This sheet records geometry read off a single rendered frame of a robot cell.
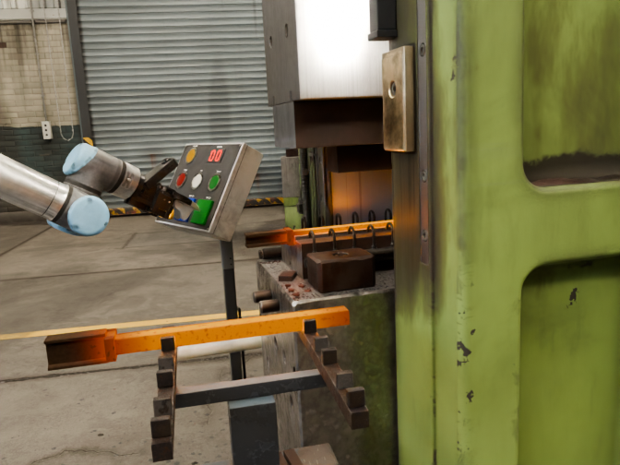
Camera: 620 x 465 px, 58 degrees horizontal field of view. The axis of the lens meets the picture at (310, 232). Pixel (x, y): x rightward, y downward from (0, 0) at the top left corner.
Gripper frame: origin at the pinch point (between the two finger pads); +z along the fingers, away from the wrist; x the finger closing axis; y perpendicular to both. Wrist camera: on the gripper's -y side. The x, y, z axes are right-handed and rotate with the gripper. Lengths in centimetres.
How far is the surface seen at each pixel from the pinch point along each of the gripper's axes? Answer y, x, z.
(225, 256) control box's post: 9.1, -8.0, 20.5
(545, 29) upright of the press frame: -34, 98, -9
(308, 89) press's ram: -21, 59, -19
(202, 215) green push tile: 1.9, 1.8, 1.8
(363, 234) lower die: -2, 57, 10
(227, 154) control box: -17.7, 1.0, 2.5
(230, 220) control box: 0.7, 7.0, 7.9
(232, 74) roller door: -308, -618, 314
